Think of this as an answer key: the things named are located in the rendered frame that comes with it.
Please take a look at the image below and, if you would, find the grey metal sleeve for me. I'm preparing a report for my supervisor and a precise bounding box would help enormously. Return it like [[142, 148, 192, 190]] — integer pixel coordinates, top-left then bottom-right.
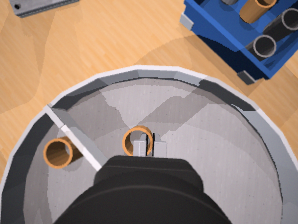
[[263, 8, 298, 42], [221, 0, 238, 5], [245, 35, 276, 62]]

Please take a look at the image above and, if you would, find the bronze bushing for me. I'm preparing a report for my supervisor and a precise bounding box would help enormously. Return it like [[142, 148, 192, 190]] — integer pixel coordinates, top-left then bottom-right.
[[239, 0, 276, 24], [43, 136, 83, 169], [122, 125, 153, 156]]

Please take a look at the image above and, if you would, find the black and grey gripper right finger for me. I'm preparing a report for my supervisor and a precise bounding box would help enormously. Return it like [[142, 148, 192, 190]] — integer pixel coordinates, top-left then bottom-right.
[[152, 133, 167, 158]]

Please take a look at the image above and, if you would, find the blue crate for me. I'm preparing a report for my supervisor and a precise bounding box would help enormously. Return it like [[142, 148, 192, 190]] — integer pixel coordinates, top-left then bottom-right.
[[180, 0, 298, 86]]

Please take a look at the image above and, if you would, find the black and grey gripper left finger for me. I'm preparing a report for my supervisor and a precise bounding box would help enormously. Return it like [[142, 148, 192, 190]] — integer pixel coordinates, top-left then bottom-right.
[[133, 133, 148, 157]]

